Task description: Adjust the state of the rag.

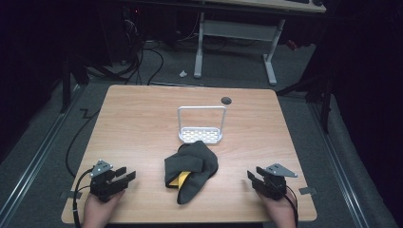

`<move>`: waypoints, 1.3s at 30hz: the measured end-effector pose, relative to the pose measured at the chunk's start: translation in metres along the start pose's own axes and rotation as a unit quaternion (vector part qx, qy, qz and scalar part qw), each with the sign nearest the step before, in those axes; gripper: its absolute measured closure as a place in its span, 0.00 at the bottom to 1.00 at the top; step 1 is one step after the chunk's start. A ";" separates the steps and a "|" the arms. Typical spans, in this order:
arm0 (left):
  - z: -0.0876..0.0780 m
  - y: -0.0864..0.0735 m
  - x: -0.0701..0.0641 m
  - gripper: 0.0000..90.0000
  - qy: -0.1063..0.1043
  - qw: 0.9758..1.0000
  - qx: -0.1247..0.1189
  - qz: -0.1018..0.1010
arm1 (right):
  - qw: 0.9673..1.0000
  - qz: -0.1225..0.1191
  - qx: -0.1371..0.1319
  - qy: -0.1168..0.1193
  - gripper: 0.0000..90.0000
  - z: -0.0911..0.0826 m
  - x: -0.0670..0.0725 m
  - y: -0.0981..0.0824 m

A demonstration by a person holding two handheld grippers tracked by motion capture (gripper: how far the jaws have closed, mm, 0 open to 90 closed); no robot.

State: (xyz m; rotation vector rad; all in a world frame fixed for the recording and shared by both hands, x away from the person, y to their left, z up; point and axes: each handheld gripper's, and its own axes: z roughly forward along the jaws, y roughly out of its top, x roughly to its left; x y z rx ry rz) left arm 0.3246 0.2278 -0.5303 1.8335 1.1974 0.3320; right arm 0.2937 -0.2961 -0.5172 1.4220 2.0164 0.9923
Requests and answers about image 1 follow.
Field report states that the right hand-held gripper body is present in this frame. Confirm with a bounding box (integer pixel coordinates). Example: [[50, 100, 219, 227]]
[[259, 162, 298, 201]]

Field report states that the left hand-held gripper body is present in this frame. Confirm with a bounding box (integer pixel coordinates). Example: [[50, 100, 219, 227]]
[[89, 159, 129, 203]]

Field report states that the dark grey cloth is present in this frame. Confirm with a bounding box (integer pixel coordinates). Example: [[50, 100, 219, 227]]
[[163, 140, 220, 205]]

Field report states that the person's left hand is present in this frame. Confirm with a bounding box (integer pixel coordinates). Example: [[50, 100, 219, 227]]
[[81, 189, 126, 228]]

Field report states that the person's right hand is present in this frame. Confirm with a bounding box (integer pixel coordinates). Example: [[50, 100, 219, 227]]
[[256, 189, 297, 228]]

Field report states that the grey tape piece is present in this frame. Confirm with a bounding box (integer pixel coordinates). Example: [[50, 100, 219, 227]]
[[298, 186, 317, 196], [60, 190, 84, 200]]

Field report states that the white plastic rack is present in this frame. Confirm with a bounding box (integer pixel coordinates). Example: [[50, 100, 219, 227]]
[[177, 104, 228, 145]]

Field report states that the black stand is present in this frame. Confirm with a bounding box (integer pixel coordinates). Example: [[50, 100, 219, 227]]
[[59, 53, 90, 115], [275, 71, 335, 135]]

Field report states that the white-legged desk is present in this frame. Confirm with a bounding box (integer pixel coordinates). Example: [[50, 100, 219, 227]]
[[193, 0, 327, 86]]

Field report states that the black floor cable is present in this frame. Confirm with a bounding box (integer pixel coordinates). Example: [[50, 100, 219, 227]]
[[65, 107, 103, 179]]

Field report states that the metal floor rail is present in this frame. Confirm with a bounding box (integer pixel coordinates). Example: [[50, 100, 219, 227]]
[[0, 84, 85, 222], [308, 101, 372, 228]]

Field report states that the bundle of black cables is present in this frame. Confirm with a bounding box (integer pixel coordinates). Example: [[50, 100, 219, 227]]
[[121, 17, 165, 86]]

